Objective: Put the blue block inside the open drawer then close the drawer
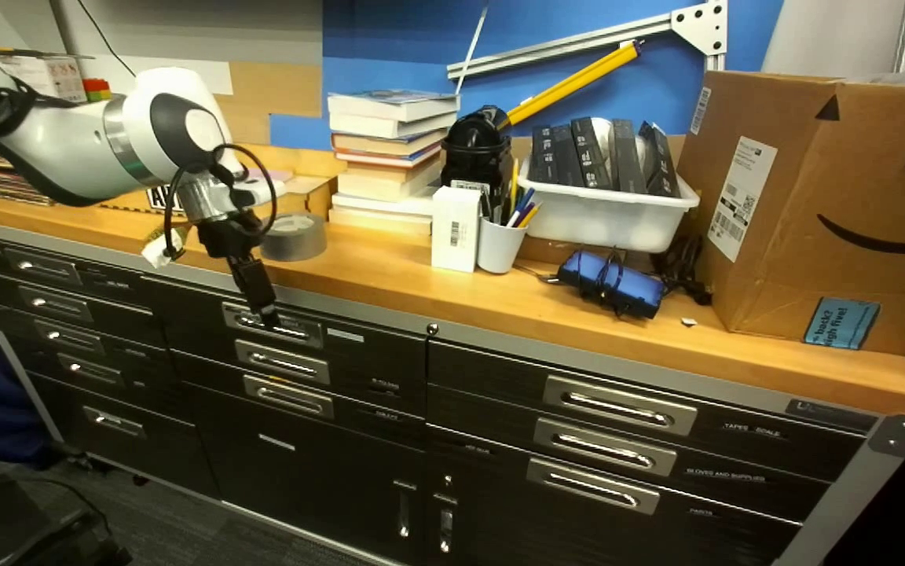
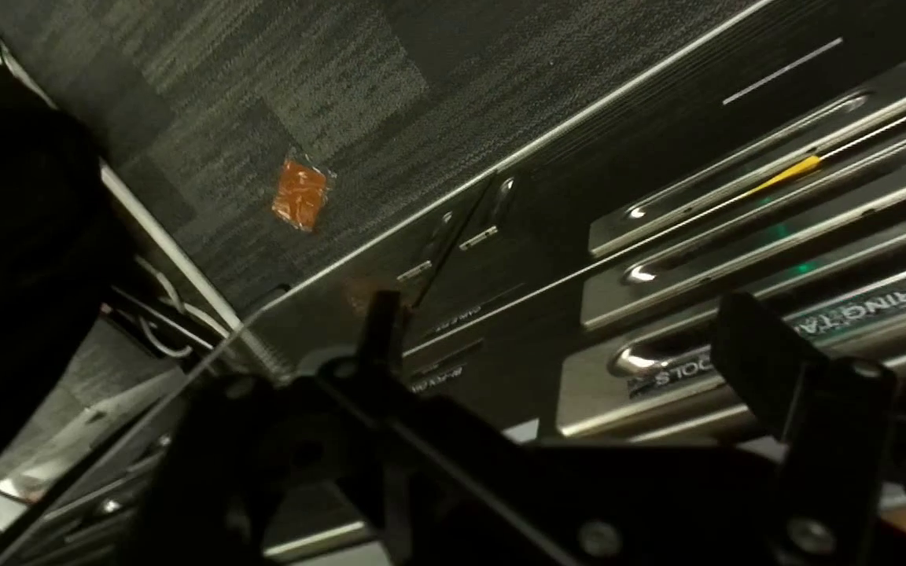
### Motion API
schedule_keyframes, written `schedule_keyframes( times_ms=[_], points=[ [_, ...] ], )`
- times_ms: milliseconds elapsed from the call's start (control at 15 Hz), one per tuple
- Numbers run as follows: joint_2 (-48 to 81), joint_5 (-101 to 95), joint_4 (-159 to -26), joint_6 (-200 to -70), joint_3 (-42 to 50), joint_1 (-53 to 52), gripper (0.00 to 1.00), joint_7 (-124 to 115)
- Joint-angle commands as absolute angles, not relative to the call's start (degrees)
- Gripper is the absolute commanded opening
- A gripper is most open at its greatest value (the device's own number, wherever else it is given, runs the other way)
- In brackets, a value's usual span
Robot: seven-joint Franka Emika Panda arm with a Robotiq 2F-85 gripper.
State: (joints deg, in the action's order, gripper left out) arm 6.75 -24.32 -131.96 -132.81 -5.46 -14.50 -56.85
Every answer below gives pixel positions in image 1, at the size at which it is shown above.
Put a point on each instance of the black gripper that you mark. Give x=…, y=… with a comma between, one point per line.
x=231, y=237

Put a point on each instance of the tool drawer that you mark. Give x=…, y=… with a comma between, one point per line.
x=275, y=329

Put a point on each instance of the white black Franka robot arm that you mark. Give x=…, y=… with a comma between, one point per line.
x=87, y=136

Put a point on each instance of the black drawer workbench cabinet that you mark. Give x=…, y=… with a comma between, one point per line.
x=316, y=474

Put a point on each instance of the wooden tray with Autolab sign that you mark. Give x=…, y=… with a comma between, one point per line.
x=297, y=194

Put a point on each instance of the wide white book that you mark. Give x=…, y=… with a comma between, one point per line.
x=381, y=208

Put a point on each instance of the thin red book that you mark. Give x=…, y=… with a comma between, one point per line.
x=387, y=163

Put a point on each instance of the orange book blue spine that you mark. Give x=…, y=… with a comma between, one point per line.
x=390, y=145

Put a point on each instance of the brown cardboard sheet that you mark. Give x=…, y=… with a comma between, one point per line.
x=275, y=90

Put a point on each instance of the tall white box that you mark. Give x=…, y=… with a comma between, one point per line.
x=458, y=232

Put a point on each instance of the white book dark cover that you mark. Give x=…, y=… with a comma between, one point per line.
x=390, y=130

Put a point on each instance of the thick white book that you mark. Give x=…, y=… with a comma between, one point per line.
x=390, y=106

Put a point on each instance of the white pen cup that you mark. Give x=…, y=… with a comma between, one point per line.
x=502, y=249

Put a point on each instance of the black boxy device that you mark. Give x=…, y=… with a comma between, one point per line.
x=477, y=152

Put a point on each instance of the thin white rod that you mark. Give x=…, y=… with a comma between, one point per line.
x=474, y=53

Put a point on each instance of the white plastic bin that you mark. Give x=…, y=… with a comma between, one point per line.
x=612, y=223

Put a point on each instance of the black slotted metal parts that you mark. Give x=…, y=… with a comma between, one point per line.
x=598, y=152

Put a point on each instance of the yellow bar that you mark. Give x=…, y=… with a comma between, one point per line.
x=572, y=84

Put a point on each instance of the small metal screw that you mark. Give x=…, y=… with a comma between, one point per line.
x=690, y=322

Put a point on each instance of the blue sticky note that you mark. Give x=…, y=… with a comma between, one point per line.
x=840, y=322

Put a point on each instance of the brown cardboard shipping box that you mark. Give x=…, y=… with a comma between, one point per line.
x=851, y=177

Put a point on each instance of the grey duct tape roll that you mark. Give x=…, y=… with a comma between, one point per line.
x=294, y=237

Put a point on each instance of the blue wall board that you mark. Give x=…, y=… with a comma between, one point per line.
x=390, y=49

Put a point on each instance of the aluminium bracket frame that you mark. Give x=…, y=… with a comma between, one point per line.
x=580, y=38

